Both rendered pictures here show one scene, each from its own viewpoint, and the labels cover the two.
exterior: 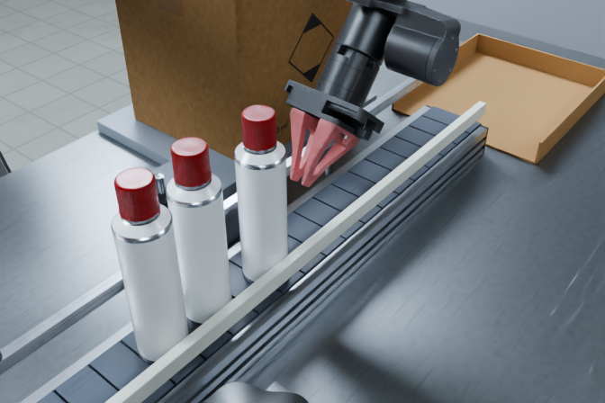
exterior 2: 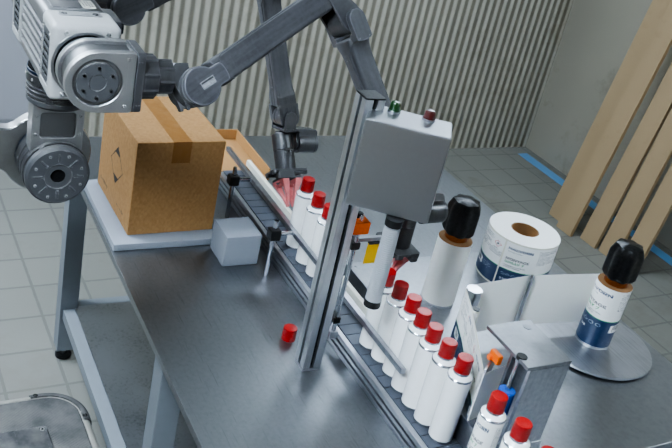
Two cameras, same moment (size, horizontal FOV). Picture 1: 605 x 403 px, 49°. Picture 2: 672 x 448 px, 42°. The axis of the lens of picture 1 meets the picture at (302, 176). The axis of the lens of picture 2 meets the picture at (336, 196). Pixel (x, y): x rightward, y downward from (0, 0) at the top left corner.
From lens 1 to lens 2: 2.12 m
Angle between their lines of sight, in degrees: 61
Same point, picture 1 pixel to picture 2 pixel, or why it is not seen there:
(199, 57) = (195, 179)
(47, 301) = (246, 301)
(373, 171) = (256, 203)
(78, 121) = not seen: outside the picture
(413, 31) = (306, 135)
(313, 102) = (290, 173)
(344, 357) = not seen: hidden behind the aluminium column
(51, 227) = (192, 287)
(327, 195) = (262, 217)
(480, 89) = not seen: hidden behind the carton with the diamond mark
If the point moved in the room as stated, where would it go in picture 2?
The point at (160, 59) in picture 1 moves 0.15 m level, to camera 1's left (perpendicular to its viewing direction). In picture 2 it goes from (164, 190) to (130, 210)
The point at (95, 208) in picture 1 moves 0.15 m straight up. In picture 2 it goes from (189, 273) to (197, 222)
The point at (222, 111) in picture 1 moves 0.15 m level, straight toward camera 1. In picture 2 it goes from (204, 202) to (255, 219)
